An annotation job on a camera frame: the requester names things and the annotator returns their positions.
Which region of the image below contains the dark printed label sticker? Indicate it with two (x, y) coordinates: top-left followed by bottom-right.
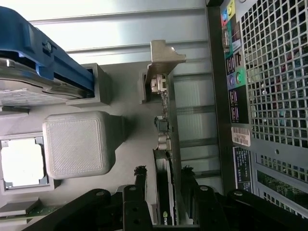
(232, 146), (254, 193)

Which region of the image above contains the white barcode sticker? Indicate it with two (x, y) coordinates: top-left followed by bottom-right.
(231, 126), (252, 147)

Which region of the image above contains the grey 3D-printed parts rack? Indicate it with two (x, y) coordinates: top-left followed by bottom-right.
(0, 63), (178, 231)

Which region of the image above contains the green RAM stick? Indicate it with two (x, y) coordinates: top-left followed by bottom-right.
(0, 201), (61, 221)

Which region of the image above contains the silver CPU chip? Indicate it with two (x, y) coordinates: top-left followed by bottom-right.
(0, 138), (48, 187)

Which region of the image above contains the coloured port label panel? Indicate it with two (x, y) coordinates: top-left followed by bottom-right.
(220, 0), (250, 124)

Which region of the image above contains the grey metal PC case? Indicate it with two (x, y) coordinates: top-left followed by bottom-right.
(205, 0), (308, 220)

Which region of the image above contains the silver hard disk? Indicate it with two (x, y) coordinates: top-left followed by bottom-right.
(0, 57), (93, 108)

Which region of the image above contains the blue plastic disk carrier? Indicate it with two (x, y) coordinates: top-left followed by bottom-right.
(0, 6), (95, 94)

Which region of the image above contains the graphics card with metal bracket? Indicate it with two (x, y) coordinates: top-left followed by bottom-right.
(145, 40), (193, 227)

